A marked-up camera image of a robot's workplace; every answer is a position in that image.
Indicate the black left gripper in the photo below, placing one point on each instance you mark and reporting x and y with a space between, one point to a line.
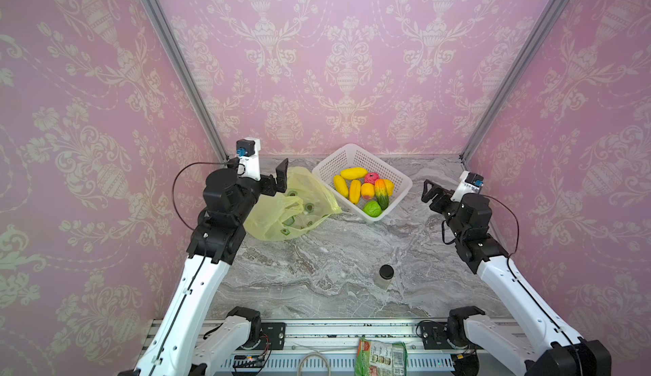
270 188

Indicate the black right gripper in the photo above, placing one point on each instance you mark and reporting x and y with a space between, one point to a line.
441 200

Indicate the yellow-green plastic bag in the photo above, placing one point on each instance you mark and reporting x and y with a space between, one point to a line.
305 205

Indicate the red pink fruit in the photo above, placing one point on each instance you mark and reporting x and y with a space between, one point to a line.
371 178

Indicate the green fruit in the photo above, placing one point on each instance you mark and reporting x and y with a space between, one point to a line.
372 209

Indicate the yellow apple green stem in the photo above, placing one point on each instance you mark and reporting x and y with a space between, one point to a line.
367 191

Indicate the long yellow mango fruit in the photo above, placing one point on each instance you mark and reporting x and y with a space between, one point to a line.
353 173

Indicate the orange yellow starfruit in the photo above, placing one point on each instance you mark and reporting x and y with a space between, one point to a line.
355 191

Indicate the yellow lemon fruit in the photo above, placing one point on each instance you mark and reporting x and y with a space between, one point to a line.
389 185

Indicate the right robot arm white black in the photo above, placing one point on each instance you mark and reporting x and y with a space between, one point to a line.
550 346

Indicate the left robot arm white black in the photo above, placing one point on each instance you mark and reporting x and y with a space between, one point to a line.
230 194

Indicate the white plastic perforated basket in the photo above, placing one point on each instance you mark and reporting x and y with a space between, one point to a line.
352 155

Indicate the small jar black lid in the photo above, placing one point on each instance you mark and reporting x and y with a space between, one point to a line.
384 276

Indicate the green snack packet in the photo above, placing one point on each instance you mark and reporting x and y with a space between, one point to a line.
376 358

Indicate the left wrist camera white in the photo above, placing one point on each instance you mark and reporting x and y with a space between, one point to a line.
248 150

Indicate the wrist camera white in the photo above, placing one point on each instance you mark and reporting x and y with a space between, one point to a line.
469 183
248 150

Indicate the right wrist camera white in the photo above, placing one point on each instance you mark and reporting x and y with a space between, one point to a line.
469 183

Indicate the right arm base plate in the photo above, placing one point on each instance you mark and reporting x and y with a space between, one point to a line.
433 335

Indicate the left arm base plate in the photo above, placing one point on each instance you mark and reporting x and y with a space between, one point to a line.
273 335

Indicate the aluminium front rail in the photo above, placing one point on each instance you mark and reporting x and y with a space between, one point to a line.
329 336

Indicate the aluminium corner post right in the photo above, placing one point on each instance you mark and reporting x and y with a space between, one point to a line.
534 41

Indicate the aluminium corner post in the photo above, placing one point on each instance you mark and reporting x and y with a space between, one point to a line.
164 31
534 41

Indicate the aluminium corner post left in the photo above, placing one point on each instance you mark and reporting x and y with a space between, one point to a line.
164 31

